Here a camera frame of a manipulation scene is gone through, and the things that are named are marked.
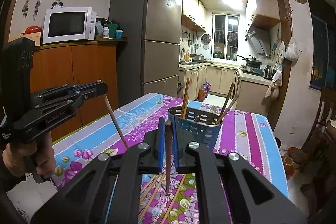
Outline brown wooden door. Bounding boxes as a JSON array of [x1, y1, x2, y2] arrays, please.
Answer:
[[0, 0, 31, 43]]

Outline hanging kitchen towel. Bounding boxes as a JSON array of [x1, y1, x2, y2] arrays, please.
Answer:
[[265, 65, 283, 100]]

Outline gas stove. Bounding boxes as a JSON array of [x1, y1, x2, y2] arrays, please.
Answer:
[[240, 64, 264, 74]]

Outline pack of plastic bottles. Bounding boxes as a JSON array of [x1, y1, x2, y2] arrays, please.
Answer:
[[197, 81, 212, 102]]

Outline floral striped tablecloth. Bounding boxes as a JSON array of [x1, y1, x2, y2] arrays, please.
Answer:
[[51, 93, 289, 224]]

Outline metal range hood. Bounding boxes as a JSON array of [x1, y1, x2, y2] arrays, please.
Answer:
[[245, 27, 271, 57]]

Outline beige kitchen base cabinets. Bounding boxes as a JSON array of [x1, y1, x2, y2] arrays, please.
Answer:
[[178, 61, 271, 109]]

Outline kitchen wall cabinets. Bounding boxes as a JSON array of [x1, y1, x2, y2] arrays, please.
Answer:
[[182, 0, 206, 31]]

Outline grey refrigerator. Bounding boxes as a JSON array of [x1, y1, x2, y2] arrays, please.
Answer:
[[108, 0, 183, 111]]

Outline hanging dreamcatcher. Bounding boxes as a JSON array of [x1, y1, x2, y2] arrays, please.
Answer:
[[22, 0, 34, 18], [33, 0, 45, 20]]

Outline white hanging plastic bag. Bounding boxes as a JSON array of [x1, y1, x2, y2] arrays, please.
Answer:
[[285, 38, 299, 61]]

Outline brown chopstick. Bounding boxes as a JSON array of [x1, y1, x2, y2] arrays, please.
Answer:
[[139, 179, 166, 222], [157, 193, 176, 224], [215, 94, 240, 125], [164, 121, 172, 195], [219, 83, 235, 123], [181, 78, 190, 119], [97, 79, 130, 149], [184, 78, 193, 119], [140, 174, 161, 199]]

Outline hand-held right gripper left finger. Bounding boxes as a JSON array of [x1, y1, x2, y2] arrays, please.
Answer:
[[31, 116, 166, 224]]

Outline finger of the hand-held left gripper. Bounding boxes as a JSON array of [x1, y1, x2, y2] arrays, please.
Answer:
[[29, 93, 88, 120], [39, 81, 109, 99]]

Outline wooden chair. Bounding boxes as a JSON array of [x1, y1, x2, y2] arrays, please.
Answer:
[[299, 86, 336, 174]]

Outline blue perforated utensil holder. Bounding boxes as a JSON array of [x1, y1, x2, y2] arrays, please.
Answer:
[[167, 106, 223, 153]]

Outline red basin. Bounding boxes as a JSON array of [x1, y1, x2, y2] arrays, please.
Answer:
[[282, 147, 302, 180]]

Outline orange wooden cabinet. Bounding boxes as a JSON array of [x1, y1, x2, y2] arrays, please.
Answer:
[[29, 39, 128, 144]]

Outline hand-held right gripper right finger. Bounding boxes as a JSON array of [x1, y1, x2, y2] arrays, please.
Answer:
[[172, 119, 307, 224]]

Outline white microwave oven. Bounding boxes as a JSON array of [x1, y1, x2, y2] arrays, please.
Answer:
[[42, 7, 96, 45]]

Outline dark barred window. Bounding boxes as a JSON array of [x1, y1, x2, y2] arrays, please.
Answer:
[[306, 0, 336, 90]]

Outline person's left hand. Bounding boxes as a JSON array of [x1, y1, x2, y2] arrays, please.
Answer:
[[2, 132, 56, 182]]

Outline black wok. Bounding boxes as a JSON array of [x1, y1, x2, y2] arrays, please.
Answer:
[[236, 55, 263, 66]]

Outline cream storage box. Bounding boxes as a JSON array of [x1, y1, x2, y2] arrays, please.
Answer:
[[20, 32, 42, 46]]

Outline kitchen window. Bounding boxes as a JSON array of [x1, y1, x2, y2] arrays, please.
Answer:
[[212, 13, 240, 60]]

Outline electric kettle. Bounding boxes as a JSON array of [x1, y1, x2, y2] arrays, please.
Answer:
[[262, 65, 273, 80]]

